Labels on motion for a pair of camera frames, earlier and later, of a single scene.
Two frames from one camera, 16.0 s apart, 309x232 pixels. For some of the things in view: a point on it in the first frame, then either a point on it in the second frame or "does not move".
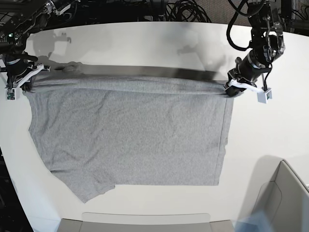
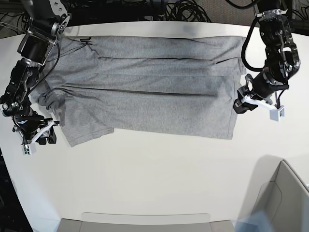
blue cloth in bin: x=258 y=221 does not move
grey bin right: x=274 y=188 does not move
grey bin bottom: x=114 y=222 does not move
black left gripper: x=16 y=66 -> x=29 y=123
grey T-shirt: x=95 y=132 -> x=186 y=86
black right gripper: x=246 y=71 -> x=257 y=87
